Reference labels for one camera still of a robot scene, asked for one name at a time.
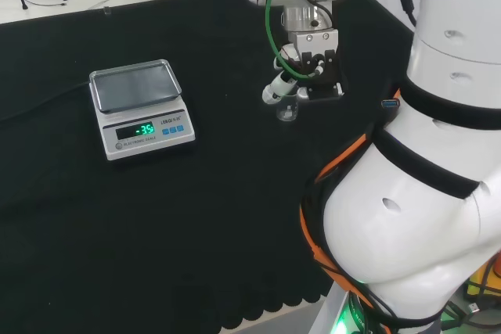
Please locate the small clear glass beaker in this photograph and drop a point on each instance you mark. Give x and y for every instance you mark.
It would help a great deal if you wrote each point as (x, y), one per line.
(287, 112)

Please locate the white electronic balance steel pan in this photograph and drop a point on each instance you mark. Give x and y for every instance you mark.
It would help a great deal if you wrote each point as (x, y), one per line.
(145, 130)

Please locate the black bench cloth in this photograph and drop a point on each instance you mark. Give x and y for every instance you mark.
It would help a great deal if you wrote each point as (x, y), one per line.
(156, 232)

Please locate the clear clip on cloth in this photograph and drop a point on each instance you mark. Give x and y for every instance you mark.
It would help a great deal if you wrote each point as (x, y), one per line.
(107, 10)

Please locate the yellow stop button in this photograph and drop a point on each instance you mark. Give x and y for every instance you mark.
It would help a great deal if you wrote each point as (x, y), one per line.
(485, 275)

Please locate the grey metal base plate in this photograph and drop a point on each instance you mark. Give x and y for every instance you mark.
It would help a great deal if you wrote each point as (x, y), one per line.
(326, 310)

